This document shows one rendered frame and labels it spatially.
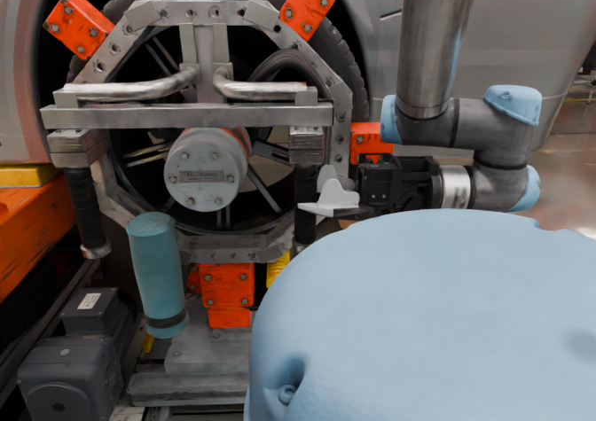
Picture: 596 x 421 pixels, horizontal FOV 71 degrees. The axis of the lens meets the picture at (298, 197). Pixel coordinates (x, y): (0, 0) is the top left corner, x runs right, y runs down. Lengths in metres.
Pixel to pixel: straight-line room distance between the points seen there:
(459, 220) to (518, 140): 0.50
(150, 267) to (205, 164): 0.25
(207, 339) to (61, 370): 0.40
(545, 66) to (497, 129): 0.57
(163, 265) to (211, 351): 0.49
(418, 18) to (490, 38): 0.63
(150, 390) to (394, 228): 1.19
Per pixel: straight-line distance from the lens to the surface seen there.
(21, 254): 1.18
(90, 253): 0.74
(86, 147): 0.67
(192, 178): 0.71
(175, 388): 1.29
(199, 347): 1.29
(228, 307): 1.03
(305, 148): 0.60
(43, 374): 1.10
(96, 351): 1.10
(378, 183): 0.62
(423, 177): 0.65
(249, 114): 0.62
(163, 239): 0.82
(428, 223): 0.16
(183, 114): 0.63
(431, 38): 0.51
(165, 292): 0.88
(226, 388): 1.27
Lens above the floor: 1.12
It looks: 25 degrees down
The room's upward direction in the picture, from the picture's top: straight up
